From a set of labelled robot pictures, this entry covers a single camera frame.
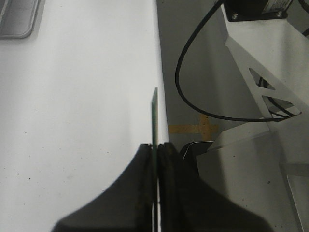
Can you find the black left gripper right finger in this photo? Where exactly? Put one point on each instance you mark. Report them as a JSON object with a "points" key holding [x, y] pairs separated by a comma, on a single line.
{"points": [[188, 204]]}

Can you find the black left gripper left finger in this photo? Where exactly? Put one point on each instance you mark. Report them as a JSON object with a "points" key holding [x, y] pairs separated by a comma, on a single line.
{"points": [[126, 206]]}

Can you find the green board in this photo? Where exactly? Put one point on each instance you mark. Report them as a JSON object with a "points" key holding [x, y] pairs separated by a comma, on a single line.
{"points": [[154, 117]]}

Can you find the grey metal tray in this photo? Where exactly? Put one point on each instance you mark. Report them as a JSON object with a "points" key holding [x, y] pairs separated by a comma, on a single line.
{"points": [[18, 17]]}

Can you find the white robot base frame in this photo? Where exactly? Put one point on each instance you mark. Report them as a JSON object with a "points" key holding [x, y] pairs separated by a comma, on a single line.
{"points": [[264, 166]]}

